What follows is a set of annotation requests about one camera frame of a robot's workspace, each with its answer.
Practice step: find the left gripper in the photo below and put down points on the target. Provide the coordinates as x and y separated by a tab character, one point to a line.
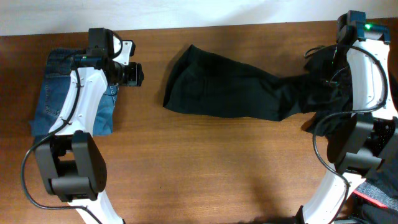
135	74

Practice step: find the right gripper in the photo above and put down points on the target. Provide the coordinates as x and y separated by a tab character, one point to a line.
326	79

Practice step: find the black trousers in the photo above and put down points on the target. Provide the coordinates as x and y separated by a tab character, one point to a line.
205	83

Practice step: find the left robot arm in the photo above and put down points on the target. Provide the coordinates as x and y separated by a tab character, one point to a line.
69	161

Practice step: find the black clothes pile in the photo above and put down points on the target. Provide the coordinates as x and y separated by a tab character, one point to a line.
367	140

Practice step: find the folded blue denim jeans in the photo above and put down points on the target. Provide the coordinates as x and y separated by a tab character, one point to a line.
54	90

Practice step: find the grey red-trimmed garment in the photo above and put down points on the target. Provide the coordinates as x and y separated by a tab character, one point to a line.
372	194

